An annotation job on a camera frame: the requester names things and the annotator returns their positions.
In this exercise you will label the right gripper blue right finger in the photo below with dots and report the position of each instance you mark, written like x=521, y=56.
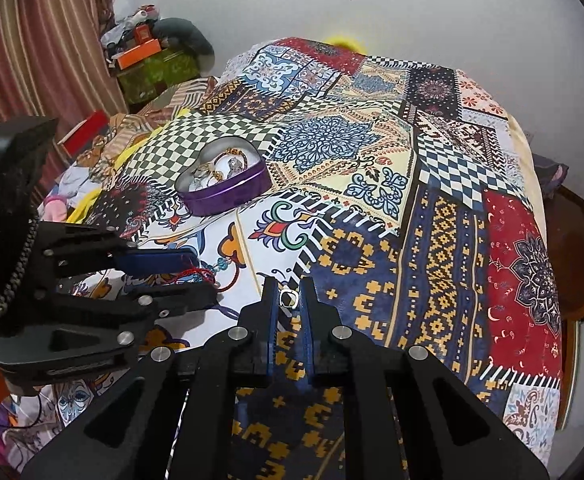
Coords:
x=323, y=358

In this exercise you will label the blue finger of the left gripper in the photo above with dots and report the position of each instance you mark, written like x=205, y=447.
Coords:
x=172, y=299
x=67, y=249

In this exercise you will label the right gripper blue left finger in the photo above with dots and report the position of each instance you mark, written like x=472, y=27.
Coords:
x=256, y=358

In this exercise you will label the red and white box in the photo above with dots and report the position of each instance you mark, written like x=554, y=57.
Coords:
x=84, y=133

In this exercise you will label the purple heart-shaped tin box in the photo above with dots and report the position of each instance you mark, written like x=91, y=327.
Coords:
x=228, y=172

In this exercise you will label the colourful patchwork bedspread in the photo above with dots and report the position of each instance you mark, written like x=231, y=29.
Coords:
x=404, y=190

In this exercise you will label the pile of bangles and rings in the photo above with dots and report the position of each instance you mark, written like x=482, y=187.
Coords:
x=222, y=164

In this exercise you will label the green patterned storage box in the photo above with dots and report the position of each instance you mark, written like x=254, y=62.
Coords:
x=147, y=79

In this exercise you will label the striped brown curtain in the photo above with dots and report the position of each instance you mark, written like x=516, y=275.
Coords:
x=52, y=63

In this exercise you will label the orange shoe box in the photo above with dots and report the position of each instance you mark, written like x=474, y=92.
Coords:
x=137, y=54

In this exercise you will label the wooden wardrobe with cabinets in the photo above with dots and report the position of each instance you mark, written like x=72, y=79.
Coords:
x=565, y=231

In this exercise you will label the yellow pillow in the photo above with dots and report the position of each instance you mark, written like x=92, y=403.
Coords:
x=346, y=43

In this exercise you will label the black left camera box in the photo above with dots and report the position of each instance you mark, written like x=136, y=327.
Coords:
x=24, y=146

